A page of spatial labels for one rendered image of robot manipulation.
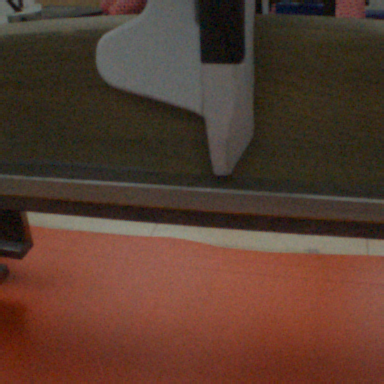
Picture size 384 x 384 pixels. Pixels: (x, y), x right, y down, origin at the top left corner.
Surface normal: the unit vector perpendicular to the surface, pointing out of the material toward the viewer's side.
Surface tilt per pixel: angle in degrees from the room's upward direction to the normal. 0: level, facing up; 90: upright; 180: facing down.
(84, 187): 90
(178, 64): 85
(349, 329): 0
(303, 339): 0
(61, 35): 63
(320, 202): 90
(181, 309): 0
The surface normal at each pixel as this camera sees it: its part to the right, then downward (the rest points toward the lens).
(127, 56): -0.25, 0.38
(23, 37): -0.22, 0.02
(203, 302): -0.05, -0.88
